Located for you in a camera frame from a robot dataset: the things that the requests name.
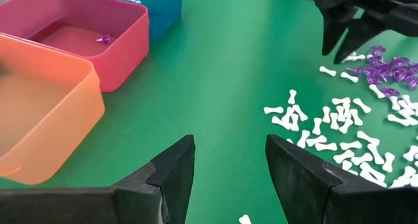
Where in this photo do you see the orange plastic bin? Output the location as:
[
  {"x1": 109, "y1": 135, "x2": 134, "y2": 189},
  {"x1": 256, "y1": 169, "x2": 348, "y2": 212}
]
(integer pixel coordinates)
[{"x1": 0, "y1": 33, "x2": 106, "y2": 185}]

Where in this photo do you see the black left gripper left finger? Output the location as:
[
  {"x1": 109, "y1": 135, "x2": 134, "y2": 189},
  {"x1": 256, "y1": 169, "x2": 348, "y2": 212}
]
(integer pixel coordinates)
[{"x1": 0, "y1": 135, "x2": 196, "y2": 224}]

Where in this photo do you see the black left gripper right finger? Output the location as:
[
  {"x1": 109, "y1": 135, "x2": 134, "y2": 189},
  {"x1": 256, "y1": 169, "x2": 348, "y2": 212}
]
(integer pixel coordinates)
[{"x1": 265, "y1": 134, "x2": 418, "y2": 224}]

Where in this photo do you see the pink plastic bin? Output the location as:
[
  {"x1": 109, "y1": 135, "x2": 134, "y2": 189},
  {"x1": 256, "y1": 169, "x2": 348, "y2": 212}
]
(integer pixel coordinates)
[{"x1": 0, "y1": 0, "x2": 151, "y2": 93}]

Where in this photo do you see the blue plastic bin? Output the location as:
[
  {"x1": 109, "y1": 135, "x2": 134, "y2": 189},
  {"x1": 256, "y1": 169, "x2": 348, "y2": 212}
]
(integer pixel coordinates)
[{"x1": 78, "y1": 0, "x2": 185, "y2": 42}]

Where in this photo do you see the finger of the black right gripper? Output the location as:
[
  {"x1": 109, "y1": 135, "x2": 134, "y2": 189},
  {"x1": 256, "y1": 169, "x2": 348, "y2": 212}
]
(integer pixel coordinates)
[
  {"x1": 322, "y1": 7, "x2": 359, "y2": 57},
  {"x1": 334, "y1": 18, "x2": 386, "y2": 65}
]

